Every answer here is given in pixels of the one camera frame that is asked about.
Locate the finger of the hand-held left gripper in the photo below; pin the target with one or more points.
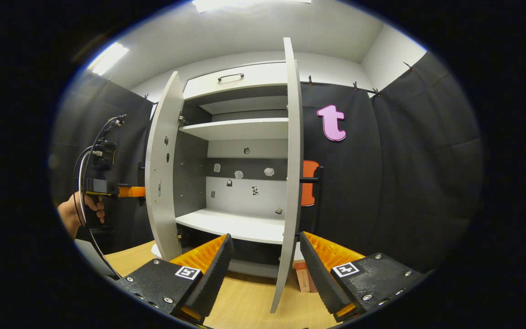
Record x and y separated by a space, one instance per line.
130 192

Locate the metal door hinge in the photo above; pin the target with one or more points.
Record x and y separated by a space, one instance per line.
182 121

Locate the white cabinet shelf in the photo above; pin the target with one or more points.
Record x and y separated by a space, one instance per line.
249 105
235 226
240 129

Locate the beige double-door shoe cabinet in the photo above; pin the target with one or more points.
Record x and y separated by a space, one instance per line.
192 173

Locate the small ceiling light panel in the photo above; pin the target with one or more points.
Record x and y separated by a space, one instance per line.
107 58

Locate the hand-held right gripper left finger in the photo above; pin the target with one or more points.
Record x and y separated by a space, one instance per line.
215 274

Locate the large ceiling light panel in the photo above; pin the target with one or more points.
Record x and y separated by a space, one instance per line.
244 4

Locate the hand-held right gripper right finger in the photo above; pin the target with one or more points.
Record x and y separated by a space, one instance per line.
318 274

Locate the beige cabinet drawer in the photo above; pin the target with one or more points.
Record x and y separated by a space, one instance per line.
254 75

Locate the white brown box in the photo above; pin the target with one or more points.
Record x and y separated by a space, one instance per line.
313 284

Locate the black backdrop cloth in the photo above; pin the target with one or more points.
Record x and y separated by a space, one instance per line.
404 183

